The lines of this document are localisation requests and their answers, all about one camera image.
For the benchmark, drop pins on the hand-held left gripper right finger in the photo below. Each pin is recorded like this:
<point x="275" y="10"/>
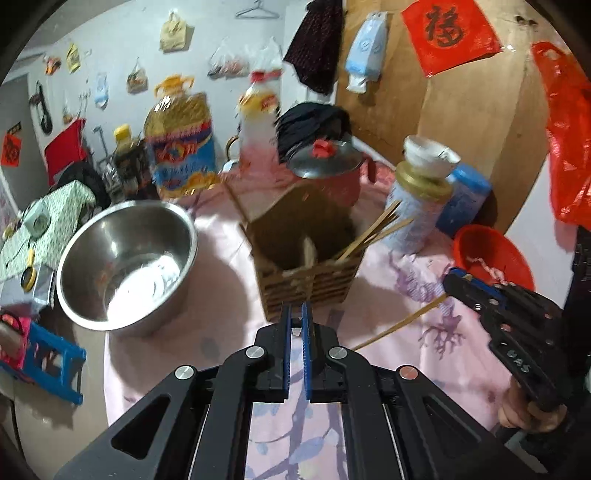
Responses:
<point x="307" y="344"/>

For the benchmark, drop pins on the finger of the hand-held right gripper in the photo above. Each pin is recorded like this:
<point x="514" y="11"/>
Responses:
<point x="480" y="284"/>
<point x="464" y="295"/>

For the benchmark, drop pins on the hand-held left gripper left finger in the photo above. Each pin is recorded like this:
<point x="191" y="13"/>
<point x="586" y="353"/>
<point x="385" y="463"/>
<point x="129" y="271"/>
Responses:
<point x="286" y="344"/>

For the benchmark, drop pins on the single wooden chopstick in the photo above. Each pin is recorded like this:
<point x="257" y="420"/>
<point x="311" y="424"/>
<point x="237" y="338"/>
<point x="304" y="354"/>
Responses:
<point x="401" y="323"/>

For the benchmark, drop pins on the bundle of wooden chopsticks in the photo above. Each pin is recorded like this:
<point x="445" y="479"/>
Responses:
<point x="369" y="237"/>

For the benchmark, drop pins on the wooden chopstick holder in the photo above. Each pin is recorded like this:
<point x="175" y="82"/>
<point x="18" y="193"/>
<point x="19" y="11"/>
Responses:
<point x="295" y="230"/>

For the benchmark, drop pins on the person's right hand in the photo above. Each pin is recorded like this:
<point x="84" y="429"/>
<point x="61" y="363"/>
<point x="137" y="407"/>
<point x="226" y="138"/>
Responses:
<point x="519" y="408"/>

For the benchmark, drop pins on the red plastic colander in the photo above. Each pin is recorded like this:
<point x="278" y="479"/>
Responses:
<point x="503" y="251"/>

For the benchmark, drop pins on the blue plastic tub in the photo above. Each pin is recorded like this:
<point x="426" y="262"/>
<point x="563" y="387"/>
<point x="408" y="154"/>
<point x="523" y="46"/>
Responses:
<point x="466" y="203"/>

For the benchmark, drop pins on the white spoon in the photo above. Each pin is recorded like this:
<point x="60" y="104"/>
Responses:
<point x="308" y="251"/>

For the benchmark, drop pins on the pink floral cloth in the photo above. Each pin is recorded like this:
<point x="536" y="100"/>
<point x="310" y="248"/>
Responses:
<point x="221" y="277"/>

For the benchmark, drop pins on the milk powder can gold lid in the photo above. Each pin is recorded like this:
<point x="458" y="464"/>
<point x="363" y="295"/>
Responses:
<point x="413" y="217"/>

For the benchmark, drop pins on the white ceramic bowl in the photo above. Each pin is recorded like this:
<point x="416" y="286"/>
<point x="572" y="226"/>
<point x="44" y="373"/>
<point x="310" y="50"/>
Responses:
<point x="429" y="159"/>

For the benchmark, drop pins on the red electric pot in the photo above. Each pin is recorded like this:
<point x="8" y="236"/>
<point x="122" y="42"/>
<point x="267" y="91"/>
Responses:
<point x="341" y="189"/>

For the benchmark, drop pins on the large round wooden board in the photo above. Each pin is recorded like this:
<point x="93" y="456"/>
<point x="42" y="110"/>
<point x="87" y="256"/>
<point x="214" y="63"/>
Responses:
<point x="461" y="115"/>

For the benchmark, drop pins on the stainless steel bowl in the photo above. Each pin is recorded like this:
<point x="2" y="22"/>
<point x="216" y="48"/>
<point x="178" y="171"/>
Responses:
<point x="124" y="272"/>

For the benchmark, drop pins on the pot lid with red knob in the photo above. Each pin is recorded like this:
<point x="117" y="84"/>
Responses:
<point x="323" y="159"/>

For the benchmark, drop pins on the black cloth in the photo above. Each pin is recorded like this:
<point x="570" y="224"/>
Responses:
<point x="304" y="124"/>

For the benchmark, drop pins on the white bottle with red cap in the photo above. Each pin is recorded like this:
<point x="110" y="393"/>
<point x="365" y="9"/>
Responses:
<point x="258" y="124"/>

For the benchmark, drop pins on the large yellow oil bottle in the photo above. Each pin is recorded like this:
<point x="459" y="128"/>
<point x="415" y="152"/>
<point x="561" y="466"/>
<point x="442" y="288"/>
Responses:
<point x="180" y="147"/>

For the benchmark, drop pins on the blue plastic stool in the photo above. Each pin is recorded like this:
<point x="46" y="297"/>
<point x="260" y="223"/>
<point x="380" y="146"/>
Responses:
<point x="51" y="360"/>

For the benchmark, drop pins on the dark sauce bottle yellow cap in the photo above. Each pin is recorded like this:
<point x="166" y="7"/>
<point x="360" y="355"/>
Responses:
<point x="131" y="161"/>

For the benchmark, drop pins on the large red paper decoration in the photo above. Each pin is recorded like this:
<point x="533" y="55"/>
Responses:
<point x="450" y="32"/>

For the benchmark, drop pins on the black bag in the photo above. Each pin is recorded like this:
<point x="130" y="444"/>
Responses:
<point x="85" y="182"/>

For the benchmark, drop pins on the blue and white bag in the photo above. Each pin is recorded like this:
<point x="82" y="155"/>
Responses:
<point x="367" y="50"/>

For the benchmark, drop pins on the silver box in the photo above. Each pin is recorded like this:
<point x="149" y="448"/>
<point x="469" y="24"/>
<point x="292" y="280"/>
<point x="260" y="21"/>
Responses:
<point x="32" y="288"/>

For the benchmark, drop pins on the table with green cloth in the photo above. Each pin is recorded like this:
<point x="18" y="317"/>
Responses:
<point x="60" y="207"/>

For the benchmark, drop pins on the small white round device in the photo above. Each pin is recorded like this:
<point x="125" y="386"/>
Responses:
<point x="36" y="219"/>

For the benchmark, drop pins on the clear plastic bag red contents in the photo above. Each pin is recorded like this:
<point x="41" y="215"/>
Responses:
<point x="226" y="62"/>

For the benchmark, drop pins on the dark patterned hanging cloth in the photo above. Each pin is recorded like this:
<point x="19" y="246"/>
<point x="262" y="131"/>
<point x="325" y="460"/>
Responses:
<point x="316" y="46"/>

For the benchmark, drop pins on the small clear bag brown contents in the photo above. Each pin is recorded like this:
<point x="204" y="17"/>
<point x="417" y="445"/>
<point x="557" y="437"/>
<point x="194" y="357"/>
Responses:
<point x="137" y="81"/>

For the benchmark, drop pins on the small blue white packet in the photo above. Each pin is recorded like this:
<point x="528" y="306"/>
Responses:
<point x="101" y="92"/>

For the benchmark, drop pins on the yellow hanging bag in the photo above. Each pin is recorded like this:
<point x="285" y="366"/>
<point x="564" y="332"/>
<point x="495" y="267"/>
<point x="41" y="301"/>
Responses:
<point x="176" y="32"/>

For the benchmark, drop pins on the black hanging item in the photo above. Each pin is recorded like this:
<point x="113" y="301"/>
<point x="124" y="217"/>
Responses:
<point x="44" y="110"/>

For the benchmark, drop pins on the small red paper decoration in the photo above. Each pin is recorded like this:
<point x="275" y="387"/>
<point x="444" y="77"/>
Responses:
<point x="10" y="145"/>

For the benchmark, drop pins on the grey door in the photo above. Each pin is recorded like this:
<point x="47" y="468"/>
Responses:
<point x="21" y="106"/>

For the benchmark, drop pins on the small yellow packet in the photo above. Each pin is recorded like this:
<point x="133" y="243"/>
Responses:
<point x="73" y="57"/>

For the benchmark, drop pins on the small orange hanging item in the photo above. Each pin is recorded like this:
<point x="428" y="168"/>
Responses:
<point x="52" y="64"/>

